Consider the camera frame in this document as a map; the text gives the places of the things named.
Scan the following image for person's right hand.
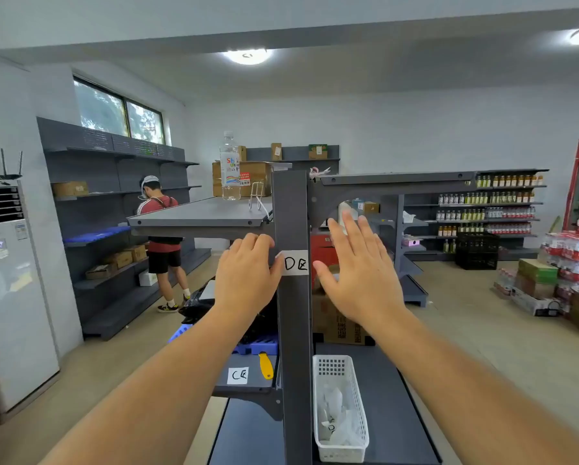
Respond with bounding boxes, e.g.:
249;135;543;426
312;209;408;331

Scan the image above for person's left hand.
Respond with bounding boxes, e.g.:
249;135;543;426
213;232;286;326

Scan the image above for white label DE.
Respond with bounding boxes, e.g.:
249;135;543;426
282;250;310;277

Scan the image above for grey metal gondola shelf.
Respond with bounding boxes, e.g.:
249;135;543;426
127;169;479;465

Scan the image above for person's right forearm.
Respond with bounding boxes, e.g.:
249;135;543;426
366;307;579;465

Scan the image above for person's left forearm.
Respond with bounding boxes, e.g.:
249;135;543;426
40;304;271;465

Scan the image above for red box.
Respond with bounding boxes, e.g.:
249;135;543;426
311;234;340;289

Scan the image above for black plastic parcel bags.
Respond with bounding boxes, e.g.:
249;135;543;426
178;280;279;344

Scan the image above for printed brown cardboard box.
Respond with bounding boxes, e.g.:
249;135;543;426
311;265;375;347

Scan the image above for grey shelving with bottles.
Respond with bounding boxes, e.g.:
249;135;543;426
401;169;550;262

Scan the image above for clear plastic water bottle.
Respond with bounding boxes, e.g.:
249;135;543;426
219;131;242;201

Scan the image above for large brown cardboard box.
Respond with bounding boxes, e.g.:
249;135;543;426
211;161;273;198

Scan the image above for white plastic mesh basket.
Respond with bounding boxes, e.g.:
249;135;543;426
312;355;370;464

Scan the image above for black plastic crate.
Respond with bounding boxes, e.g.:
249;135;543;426
455;232;500;271

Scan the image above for rows of small bottles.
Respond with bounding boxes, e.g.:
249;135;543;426
437;174;544;253

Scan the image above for pile of white paper scraps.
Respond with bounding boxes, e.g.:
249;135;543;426
318;386;361;446

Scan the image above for small shrink-wrapped bottle pack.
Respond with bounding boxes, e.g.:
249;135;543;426
493;268;518;298

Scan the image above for flat open cardboard box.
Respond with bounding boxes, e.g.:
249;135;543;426
85;263;118;280

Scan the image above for white printed carton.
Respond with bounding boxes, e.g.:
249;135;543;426
510;287;561;318

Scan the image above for green cardboard box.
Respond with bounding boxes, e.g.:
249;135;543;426
517;258;559;285

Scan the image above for stack of water bottle packs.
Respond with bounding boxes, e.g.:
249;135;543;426
539;213;579;305

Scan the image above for dark framed window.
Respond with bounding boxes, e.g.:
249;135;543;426
72;76;167;146

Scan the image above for white standing air conditioner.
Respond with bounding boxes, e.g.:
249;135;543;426
0;181;60;415

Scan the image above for black router with antennas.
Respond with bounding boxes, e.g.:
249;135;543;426
0;149;24;182

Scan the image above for metal wire holder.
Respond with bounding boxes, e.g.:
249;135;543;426
248;181;267;214

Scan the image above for grey wall shelving unit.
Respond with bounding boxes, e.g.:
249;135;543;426
36;116;212;342

